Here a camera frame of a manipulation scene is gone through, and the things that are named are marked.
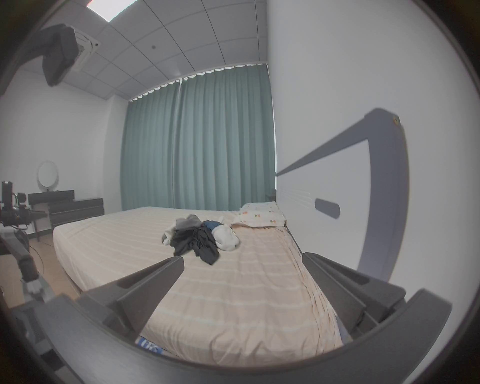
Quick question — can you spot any white printed pillow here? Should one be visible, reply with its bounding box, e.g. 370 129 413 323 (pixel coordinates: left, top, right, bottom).
230 201 287 229

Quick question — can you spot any black chest of drawers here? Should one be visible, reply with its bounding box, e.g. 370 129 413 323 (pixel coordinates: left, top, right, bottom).
49 197 104 228

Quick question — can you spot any pile of clothes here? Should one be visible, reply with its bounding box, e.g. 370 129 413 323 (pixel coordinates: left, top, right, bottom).
162 214 226 266

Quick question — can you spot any ceiling air conditioner vent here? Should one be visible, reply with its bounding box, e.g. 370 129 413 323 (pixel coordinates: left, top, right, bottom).
72 29 101 73

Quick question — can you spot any black dressing table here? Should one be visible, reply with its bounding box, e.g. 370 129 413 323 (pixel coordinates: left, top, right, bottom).
28 190 75 241

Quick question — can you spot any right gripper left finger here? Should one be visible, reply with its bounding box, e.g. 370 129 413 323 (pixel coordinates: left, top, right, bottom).
77 257 185 337

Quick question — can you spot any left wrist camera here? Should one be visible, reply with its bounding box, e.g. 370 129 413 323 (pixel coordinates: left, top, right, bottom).
1 181 28 208

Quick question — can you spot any round white mirror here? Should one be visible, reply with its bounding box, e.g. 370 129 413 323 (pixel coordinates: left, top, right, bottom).
37 160 60 193

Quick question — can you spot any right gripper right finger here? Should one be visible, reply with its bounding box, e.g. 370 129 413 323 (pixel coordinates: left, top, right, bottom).
301 252 408 344

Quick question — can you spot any blue-green curtain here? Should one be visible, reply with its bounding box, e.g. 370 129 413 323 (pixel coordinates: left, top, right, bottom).
173 63 277 211
120 80 182 211

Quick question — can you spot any bed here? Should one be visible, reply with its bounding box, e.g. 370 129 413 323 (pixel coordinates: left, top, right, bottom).
52 108 409 370

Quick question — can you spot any ceiling light panel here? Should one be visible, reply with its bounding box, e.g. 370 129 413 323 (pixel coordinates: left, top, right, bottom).
86 0 144 22

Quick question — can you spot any white and blue garment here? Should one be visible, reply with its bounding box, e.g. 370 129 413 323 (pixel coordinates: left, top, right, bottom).
204 220 240 251

